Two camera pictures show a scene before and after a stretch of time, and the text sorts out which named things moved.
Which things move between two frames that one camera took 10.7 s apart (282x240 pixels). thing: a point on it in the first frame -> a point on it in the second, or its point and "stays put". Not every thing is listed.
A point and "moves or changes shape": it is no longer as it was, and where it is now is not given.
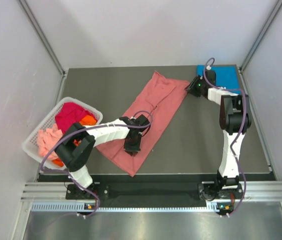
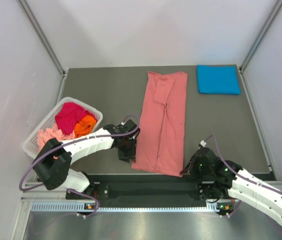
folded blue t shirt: (226, 75) stays put
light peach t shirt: (47, 139) stays put
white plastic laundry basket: (30, 143) stays put
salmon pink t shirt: (158, 99) moves or changes shape
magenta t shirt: (69, 113) stays put
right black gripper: (192, 89) -> (189, 169)
